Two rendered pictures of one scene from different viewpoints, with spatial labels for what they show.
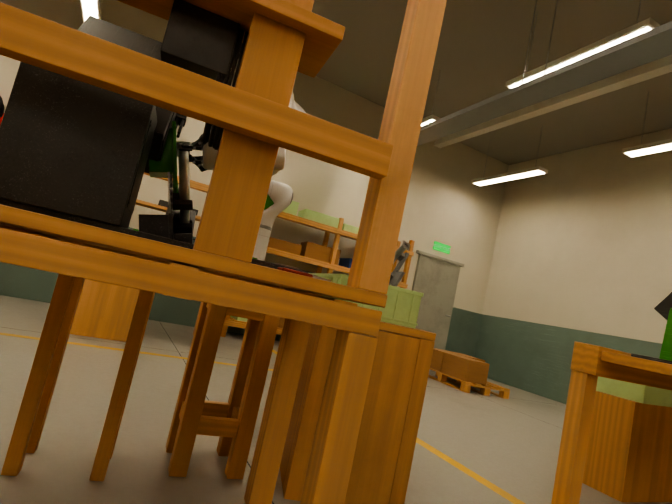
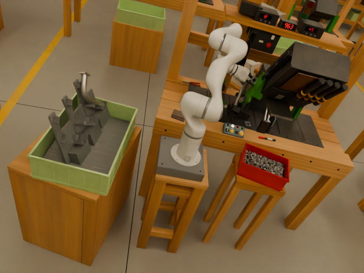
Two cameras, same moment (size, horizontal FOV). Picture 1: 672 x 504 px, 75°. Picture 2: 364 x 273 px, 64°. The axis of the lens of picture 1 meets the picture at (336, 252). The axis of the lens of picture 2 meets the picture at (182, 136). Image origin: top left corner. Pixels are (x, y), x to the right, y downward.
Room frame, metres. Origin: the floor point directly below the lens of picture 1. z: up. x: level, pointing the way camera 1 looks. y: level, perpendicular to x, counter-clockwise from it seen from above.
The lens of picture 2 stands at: (3.38, 0.62, 2.14)
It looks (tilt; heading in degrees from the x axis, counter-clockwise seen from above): 40 degrees down; 193
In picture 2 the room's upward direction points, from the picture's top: 18 degrees clockwise
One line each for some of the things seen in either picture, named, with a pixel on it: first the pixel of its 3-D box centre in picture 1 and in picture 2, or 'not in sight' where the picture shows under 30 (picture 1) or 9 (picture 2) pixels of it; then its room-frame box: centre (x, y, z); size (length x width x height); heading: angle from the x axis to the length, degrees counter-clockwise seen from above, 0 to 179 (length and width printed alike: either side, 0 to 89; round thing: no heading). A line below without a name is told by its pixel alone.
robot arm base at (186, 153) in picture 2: (254, 246); (189, 144); (2.09, 0.38, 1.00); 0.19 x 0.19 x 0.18
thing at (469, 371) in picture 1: (462, 370); not in sight; (6.92, -2.31, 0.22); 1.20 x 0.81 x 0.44; 21
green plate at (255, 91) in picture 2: (164, 155); (259, 88); (1.38, 0.60, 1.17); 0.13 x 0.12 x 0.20; 109
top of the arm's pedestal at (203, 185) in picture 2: not in sight; (182, 164); (2.09, 0.38, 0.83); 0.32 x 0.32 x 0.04; 23
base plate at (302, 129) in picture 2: (113, 232); (253, 115); (1.30, 0.65, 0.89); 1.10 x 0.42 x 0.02; 109
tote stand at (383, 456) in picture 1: (347, 393); (82, 183); (2.29, -0.21, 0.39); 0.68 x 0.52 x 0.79; 9
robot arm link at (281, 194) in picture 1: (271, 205); (194, 114); (2.09, 0.35, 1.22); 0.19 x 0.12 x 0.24; 97
